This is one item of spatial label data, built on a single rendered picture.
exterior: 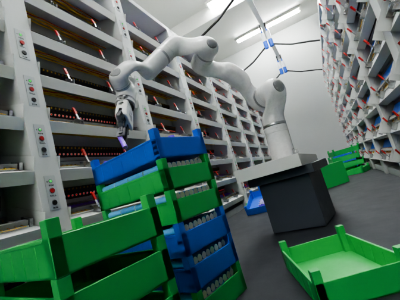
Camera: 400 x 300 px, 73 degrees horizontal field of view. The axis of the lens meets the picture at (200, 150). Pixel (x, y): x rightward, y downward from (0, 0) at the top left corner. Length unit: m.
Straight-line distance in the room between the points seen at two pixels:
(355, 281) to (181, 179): 0.43
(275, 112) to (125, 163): 0.89
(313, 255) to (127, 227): 0.63
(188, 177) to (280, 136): 0.78
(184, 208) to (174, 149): 0.15
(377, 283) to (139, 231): 0.48
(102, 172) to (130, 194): 0.14
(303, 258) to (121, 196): 0.58
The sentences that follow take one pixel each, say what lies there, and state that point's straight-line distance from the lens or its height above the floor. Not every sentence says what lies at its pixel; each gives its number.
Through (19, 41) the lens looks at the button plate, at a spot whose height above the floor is 1.02.
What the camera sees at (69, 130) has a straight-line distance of 1.24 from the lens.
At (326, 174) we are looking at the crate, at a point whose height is 0.12.
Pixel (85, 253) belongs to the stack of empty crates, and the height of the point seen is 0.26.
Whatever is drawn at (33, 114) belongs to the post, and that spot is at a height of 0.73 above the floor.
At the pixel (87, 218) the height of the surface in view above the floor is 0.31.
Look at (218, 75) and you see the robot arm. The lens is 1.45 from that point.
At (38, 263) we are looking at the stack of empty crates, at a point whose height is 0.26.
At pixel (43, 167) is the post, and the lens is 1.10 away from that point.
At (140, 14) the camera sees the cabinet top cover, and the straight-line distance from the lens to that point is 2.36.
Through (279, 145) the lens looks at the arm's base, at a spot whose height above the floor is 0.40.
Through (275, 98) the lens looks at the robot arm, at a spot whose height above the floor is 0.63.
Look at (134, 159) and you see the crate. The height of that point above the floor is 0.42.
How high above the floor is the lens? 0.30
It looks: 8 degrees up
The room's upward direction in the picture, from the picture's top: 16 degrees counter-clockwise
